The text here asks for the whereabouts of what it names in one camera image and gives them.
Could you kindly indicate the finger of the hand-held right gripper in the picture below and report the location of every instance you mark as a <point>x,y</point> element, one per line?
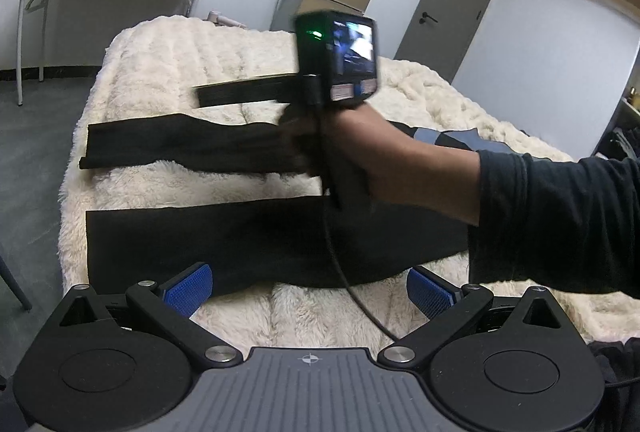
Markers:
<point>240,92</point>

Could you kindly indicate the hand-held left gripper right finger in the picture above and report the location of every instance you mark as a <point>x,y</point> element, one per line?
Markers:
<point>430,293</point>

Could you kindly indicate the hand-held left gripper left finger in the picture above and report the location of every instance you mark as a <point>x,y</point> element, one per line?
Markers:
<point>189,289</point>

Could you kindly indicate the black pants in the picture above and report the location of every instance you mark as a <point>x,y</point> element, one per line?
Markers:
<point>200,237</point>

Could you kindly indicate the person's right forearm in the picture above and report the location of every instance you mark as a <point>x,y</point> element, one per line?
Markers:
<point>550,222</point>

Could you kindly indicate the person's right hand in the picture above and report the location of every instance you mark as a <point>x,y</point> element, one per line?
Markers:
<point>370,142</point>

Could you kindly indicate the pink hair dryer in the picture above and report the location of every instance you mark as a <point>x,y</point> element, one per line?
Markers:
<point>225,19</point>

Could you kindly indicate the cream fluffy blanket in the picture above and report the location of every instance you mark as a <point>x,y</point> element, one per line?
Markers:
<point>165,62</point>

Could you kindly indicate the grey plastic chair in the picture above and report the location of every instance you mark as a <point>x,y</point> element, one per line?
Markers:
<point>12,277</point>

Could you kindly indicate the person's dark clothing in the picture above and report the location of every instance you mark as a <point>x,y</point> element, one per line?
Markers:
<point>617,362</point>

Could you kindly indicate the dark clutter pile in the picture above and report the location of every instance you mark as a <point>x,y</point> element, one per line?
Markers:
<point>620,137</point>

